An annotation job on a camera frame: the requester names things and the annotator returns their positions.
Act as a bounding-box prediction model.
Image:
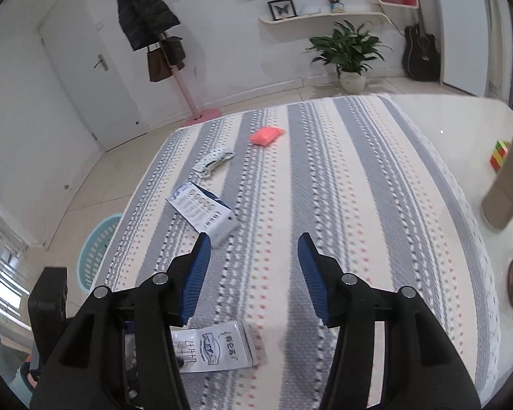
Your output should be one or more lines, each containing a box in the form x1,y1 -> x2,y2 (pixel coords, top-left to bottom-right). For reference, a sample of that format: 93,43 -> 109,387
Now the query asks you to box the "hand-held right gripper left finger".
29,231 -> 213,410

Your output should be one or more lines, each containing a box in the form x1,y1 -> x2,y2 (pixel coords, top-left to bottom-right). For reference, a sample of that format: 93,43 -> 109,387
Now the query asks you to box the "green potted plant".
305,20 -> 393,93

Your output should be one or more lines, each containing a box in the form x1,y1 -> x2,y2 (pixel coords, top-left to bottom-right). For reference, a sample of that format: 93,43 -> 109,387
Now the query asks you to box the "striped grey white tablecloth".
90,94 -> 501,410

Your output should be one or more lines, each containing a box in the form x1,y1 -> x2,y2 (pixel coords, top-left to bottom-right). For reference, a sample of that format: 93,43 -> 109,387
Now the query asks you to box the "black acoustic guitar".
403,0 -> 441,82

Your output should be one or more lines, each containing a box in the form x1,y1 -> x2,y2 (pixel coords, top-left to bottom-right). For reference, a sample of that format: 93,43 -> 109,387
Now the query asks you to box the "brown handbag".
147,43 -> 174,83

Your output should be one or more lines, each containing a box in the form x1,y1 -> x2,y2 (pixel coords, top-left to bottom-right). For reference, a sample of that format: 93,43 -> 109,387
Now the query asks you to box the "colourful block toy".
490,140 -> 512,173

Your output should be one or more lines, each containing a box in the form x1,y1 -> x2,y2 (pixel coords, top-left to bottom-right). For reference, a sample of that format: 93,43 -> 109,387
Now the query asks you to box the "light blue plastic basket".
77,214 -> 123,296

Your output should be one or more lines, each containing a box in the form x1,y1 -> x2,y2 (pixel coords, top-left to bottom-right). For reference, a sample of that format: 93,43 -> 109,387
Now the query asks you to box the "person's left forearm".
6,352 -> 41,406

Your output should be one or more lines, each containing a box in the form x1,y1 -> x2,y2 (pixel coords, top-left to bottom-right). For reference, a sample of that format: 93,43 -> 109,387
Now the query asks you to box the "black padded coat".
111,0 -> 181,52

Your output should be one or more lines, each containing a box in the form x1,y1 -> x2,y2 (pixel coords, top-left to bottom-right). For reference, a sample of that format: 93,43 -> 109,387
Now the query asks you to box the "black handbag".
160,36 -> 186,69

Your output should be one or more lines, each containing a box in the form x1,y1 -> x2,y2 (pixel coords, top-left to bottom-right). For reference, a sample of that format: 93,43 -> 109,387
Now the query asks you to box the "framed butterfly picture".
267,0 -> 298,22

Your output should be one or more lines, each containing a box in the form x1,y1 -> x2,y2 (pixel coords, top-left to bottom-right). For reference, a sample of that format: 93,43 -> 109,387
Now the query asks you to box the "pink coat rack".
154,30 -> 222,128

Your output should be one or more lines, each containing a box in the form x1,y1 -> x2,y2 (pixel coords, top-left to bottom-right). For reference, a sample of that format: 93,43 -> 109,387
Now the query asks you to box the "white printed sachet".
171,321 -> 268,374

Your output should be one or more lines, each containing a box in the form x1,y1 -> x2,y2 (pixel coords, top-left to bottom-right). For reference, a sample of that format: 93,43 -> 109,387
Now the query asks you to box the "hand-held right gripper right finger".
297,233 -> 482,410

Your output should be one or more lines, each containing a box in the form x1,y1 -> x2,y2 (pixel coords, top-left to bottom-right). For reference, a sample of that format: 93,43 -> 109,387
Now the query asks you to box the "white door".
36,0 -> 148,152

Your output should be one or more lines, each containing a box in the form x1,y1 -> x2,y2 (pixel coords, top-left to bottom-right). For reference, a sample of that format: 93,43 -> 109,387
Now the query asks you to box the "white curved lower shelf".
259,9 -> 390,26

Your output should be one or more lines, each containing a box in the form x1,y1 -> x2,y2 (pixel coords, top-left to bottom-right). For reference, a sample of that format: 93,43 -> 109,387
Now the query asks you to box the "blue white carton box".
166,180 -> 241,249

